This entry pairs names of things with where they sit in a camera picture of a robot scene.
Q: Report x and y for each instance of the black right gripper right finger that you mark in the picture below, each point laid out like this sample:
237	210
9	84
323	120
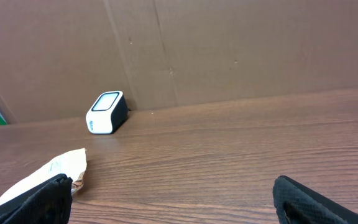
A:
297	204

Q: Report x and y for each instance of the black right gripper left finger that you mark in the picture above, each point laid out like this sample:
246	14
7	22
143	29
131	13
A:
47	203

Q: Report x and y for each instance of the beige paper pouch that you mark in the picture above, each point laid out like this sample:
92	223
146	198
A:
72	163

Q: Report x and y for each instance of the white black barcode scanner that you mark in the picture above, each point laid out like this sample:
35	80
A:
108	113

